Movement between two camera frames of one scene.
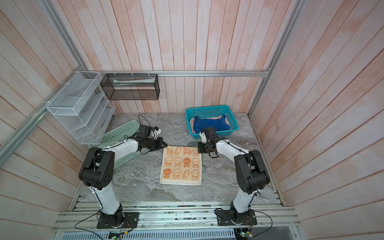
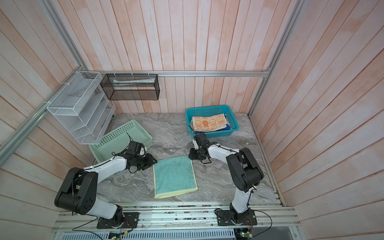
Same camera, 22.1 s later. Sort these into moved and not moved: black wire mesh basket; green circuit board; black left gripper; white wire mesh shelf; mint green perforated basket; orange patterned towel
Moved: orange patterned towel; black left gripper
Not moved: black wire mesh basket; mint green perforated basket; green circuit board; white wire mesh shelf
